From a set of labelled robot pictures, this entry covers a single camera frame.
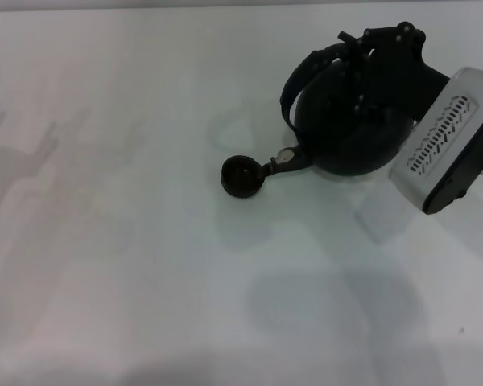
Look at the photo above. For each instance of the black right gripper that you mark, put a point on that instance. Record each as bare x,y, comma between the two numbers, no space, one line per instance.
406,76

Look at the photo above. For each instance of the black round teapot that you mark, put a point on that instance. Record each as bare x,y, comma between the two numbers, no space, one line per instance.
346,149

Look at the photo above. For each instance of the dark brown teacup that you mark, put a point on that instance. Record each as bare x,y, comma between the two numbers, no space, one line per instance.
241,177

